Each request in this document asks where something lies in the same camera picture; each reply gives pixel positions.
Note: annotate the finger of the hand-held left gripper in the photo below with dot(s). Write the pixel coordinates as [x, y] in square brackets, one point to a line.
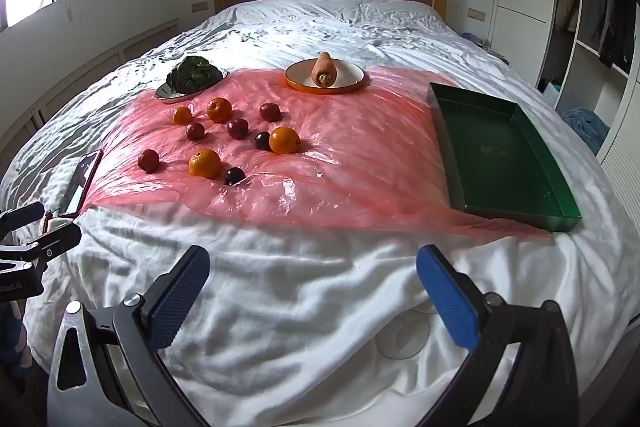
[22, 213]
[57, 241]

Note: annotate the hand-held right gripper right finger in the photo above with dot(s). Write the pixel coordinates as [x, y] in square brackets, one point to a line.
[446, 299]

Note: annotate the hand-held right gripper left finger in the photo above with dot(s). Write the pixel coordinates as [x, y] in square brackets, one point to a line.
[179, 299]

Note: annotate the red apple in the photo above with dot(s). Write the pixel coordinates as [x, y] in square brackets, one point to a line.
[269, 112]
[148, 160]
[238, 128]
[195, 131]

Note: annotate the dark plum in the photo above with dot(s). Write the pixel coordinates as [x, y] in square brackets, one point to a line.
[262, 140]
[234, 176]

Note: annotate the green tray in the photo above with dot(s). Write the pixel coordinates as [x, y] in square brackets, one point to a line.
[500, 157]

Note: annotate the small orange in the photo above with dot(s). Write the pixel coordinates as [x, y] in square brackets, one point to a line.
[182, 115]

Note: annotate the person's left forearm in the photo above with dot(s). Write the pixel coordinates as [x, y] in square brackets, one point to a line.
[11, 339]

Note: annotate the phone with red case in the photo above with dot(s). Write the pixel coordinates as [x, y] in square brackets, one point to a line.
[80, 184]

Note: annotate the white bed with headboard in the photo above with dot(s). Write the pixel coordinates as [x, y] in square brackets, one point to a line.
[300, 307]

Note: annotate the pink plastic sheet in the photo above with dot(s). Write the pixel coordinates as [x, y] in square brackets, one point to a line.
[350, 157]

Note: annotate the metal plate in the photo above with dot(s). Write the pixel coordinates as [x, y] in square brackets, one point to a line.
[167, 93]

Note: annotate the dark green leafy vegetable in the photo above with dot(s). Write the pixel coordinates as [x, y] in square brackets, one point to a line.
[192, 74]

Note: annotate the blue towel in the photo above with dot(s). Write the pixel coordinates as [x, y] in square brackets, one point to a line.
[587, 127]

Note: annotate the white paper bag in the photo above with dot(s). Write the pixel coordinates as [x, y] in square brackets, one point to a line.
[551, 92]

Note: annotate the white plate with orange rim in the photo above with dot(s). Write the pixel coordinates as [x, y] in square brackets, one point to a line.
[350, 74]

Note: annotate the carrot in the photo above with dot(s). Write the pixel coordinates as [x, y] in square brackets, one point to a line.
[323, 67]

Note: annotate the beige wall switch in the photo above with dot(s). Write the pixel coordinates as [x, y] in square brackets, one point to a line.
[199, 7]
[476, 13]

